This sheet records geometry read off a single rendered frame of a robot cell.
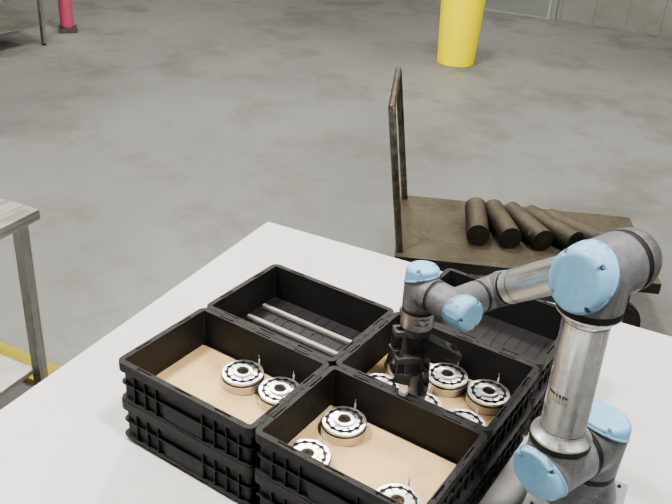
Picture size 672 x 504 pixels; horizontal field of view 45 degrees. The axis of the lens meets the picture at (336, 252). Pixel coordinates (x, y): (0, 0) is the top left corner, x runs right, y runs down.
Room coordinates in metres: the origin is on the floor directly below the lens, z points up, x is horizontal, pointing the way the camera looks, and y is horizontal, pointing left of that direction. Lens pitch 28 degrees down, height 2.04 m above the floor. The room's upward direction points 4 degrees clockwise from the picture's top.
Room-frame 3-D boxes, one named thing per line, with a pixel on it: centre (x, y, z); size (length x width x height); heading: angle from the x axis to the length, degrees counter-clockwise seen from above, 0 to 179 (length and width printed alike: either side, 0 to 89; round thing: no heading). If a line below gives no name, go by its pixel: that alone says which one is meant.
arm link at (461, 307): (1.48, -0.27, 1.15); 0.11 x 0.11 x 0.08; 39
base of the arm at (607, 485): (1.30, -0.56, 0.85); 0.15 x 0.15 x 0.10
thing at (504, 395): (1.56, -0.39, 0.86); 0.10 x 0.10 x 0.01
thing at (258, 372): (1.58, 0.21, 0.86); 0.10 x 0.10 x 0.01
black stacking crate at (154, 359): (1.52, 0.24, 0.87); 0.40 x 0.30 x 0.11; 58
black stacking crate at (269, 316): (1.77, 0.08, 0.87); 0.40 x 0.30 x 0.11; 58
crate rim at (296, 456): (1.31, -0.10, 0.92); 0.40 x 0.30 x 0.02; 58
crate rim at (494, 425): (1.56, -0.26, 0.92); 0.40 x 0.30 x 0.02; 58
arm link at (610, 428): (1.29, -0.55, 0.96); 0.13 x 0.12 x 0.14; 129
